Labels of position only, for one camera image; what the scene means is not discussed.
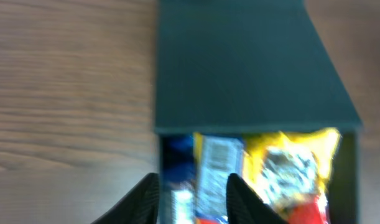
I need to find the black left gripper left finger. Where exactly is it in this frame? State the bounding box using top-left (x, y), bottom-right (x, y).
top-left (91, 173), bottom-right (160, 224)

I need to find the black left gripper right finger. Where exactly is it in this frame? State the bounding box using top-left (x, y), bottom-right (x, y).
top-left (226, 173), bottom-right (287, 224)

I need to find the yellow seed snack bag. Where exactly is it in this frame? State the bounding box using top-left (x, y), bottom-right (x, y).
top-left (193, 128), bottom-right (341, 210)

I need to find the small blue barcode pack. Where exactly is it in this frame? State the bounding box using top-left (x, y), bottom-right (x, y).
top-left (195, 135), bottom-right (244, 223)

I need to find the blue Oreo cookie pack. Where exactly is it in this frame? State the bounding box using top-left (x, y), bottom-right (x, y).
top-left (159, 134), bottom-right (196, 224)

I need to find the red Hacks candy bag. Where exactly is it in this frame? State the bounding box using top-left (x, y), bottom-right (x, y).
top-left (195, 192), bottom-right (330, 224)

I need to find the dark green open box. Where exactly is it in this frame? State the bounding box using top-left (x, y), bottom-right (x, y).
top-left (154, 0), bottom-right (361, 223)

